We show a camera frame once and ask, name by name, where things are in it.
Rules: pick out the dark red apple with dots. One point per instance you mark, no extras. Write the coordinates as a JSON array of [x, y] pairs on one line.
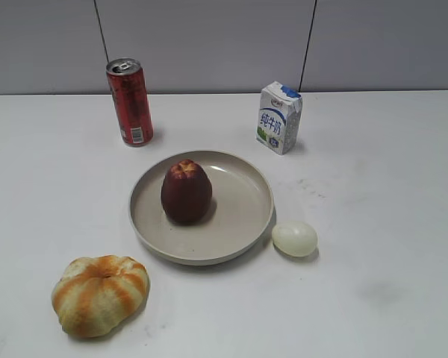
[[186, 192]]

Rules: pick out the beige round plate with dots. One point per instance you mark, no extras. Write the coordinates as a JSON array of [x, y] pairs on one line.
[[242, 211]]

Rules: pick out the white blue milk carton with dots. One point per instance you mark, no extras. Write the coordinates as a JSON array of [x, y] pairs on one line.
[[279, 116]]

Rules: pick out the white egg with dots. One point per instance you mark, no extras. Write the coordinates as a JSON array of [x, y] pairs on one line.
[[296, 239]]

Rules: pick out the red soda can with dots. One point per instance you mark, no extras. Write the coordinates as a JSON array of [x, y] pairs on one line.
[[128, 89]]

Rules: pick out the orange striped pumpkin bread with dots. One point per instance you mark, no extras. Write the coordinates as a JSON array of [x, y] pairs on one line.
[[95, 294]]

